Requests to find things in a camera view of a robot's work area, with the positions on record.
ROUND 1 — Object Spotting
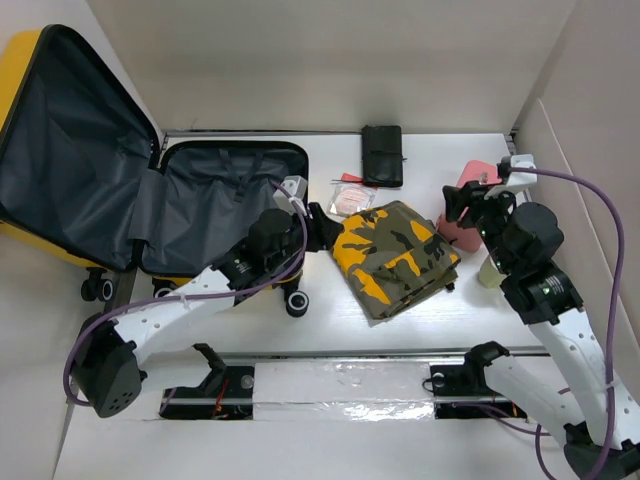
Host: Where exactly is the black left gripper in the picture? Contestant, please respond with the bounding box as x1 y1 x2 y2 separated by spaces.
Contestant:
266 203 340 274

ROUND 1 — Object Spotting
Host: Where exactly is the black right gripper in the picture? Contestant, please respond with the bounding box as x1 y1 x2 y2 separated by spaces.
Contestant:
442 179 517 274

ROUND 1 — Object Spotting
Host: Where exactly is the pink vanity case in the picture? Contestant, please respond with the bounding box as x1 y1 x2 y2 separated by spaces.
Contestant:
436 160 501 253

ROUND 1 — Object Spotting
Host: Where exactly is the clear packet with red print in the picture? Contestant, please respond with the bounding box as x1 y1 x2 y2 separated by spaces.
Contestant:
328 183 376 218

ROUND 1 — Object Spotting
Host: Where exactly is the camouflage garment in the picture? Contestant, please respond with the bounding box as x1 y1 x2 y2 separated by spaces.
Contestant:
331 201 461 320

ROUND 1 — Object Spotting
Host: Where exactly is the pale yellow mug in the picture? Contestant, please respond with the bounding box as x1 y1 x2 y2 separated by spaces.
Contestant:
477 255 506 289

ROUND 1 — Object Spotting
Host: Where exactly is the black roll-up pouch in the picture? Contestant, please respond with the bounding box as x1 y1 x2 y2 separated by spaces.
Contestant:
361 125 404 188

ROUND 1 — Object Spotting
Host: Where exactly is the yellow hard-shell suitcase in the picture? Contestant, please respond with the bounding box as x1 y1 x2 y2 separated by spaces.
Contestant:
1 24 309 301

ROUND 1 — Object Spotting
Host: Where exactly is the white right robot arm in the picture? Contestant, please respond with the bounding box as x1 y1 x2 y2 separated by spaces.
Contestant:
443 181 639 479

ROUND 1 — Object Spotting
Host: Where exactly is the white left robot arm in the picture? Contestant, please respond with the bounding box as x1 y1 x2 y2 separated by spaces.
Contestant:
63 202 344 418

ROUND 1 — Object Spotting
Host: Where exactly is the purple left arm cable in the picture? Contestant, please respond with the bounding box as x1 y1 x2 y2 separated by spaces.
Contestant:
62 182 309 407

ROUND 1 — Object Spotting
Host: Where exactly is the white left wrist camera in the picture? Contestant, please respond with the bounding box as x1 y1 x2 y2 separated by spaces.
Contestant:
273 175 308 214

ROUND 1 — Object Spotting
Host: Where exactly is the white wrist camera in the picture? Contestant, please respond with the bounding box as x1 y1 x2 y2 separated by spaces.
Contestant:
497 154 535 180
273 175 308 214

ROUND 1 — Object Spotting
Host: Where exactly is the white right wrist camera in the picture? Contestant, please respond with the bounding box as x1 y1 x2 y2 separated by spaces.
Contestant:
497 154 535 180

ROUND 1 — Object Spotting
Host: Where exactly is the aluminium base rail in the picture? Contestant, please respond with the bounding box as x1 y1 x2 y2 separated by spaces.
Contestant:
159 347 551 409

